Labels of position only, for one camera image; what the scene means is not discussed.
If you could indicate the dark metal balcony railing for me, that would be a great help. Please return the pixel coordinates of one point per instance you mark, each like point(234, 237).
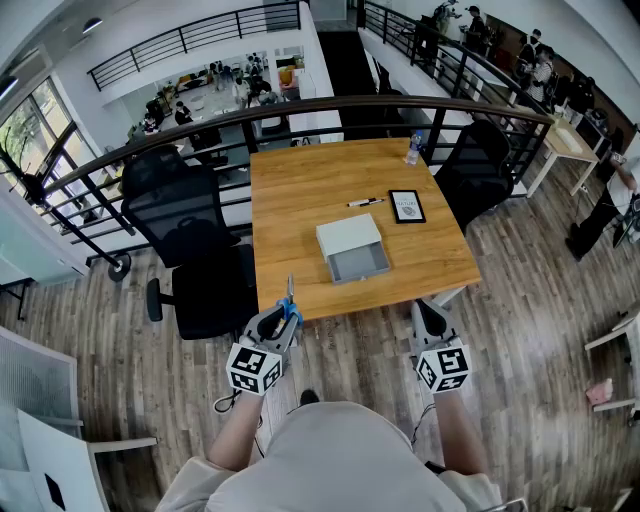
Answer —
point(350, 102)

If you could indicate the black and white marker pen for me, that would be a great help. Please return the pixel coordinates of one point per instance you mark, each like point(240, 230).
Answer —
point(365, 202)

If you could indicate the person's right forearm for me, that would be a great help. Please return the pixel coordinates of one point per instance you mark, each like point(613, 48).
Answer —
point(457, 435)

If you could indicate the clear plastic water bottle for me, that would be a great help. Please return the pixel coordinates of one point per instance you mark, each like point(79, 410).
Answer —
point(414, 150)

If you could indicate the black upper floor railing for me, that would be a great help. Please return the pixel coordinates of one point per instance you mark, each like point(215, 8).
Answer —
point(200, 32)

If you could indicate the pink small object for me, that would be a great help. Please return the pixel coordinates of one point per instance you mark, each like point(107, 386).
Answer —
point(599, 392)

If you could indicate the black mesh office chair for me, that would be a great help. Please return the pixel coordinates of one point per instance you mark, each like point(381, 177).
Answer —
point(480, 170)
point(170, 210)

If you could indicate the person's left forearm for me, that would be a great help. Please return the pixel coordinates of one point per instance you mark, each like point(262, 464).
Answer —
point(235, 430)

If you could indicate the white low furniture frame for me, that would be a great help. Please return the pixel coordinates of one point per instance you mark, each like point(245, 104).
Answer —
point(627, 327)

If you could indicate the group of standing people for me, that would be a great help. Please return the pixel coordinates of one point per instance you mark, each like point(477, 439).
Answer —
point(537, 70)

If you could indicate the group of seated people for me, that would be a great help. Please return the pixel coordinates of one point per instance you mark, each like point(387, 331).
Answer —
point(245, 90)

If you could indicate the white side table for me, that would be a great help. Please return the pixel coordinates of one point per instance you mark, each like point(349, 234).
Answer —
point(565, 142)

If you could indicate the person's beige shirt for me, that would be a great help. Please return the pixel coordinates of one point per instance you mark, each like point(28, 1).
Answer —
point(330, 460)

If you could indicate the black picture frame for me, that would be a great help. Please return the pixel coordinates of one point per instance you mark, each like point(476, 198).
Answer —
point(407, 206)

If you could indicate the large window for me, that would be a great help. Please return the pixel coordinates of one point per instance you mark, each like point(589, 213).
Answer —
point(30, 130)

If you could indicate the black tripod stand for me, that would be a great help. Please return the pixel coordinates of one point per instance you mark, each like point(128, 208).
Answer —
point(32, 187)

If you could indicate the white board stand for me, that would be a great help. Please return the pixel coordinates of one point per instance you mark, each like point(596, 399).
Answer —
point(55, 460)

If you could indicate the white drawer box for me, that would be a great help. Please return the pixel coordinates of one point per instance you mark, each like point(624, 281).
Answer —
point(347, 235)

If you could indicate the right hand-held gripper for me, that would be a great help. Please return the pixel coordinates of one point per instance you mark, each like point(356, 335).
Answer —
point(445, 367)

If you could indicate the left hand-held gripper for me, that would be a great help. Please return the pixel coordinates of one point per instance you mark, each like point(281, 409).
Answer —
point(252, 367)

